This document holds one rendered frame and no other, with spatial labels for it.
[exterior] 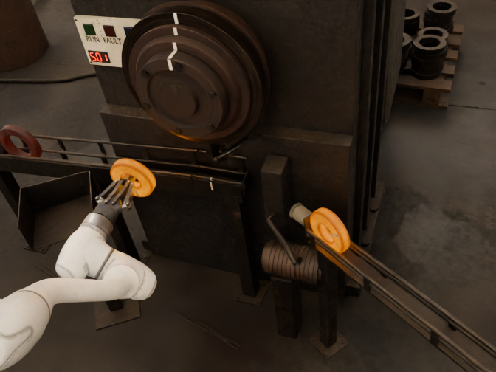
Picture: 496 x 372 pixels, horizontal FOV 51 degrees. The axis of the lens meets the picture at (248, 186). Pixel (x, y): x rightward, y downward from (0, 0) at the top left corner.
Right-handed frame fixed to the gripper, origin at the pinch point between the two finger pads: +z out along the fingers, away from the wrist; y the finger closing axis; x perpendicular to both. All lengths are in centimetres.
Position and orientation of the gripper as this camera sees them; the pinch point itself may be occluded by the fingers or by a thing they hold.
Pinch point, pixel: (131, 174)
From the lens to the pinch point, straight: 179.2
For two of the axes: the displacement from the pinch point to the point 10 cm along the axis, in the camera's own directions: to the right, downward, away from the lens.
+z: 3.2, -7.2, 6.2
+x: -1.3, -6.8, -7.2
